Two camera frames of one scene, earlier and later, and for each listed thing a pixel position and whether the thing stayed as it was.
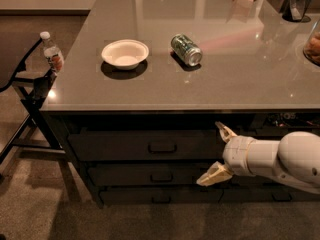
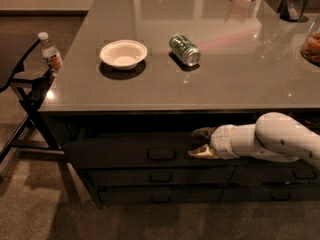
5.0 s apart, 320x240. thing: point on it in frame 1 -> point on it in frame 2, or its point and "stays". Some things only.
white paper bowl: (125, 54) stays
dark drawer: (148, 176) stays
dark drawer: (160, 195) stays
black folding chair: (36, 132) stays
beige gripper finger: (217, 173) -> (204, 152)
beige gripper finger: (225, 132) -> (206, 131)
